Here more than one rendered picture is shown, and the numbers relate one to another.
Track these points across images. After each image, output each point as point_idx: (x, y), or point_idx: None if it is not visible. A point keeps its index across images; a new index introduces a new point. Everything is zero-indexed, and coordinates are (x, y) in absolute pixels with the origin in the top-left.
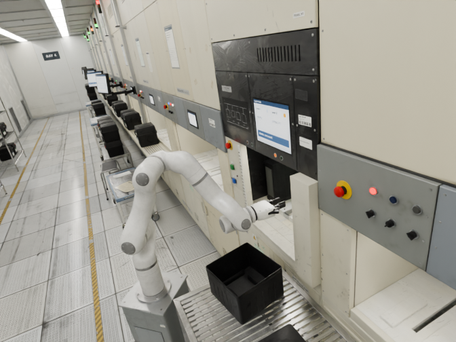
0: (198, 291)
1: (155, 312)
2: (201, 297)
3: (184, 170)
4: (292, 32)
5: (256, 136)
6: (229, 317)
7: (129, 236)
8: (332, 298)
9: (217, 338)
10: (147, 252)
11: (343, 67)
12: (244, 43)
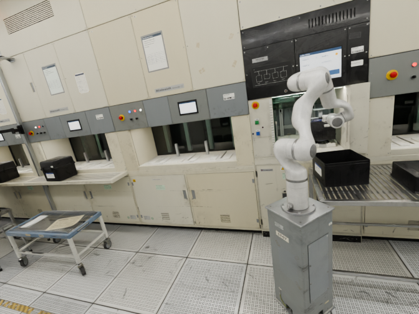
0: (320, 191)
1: (328, 210)
2: (328, 191)
3: (330, 77)
4: (349, 2)
5: None
6: (358, 186)
7: (312, 139)
8: (376, 153)
9: (376, 192)
10: (300, 164)
11: (389, 12)
12: (292, 19)
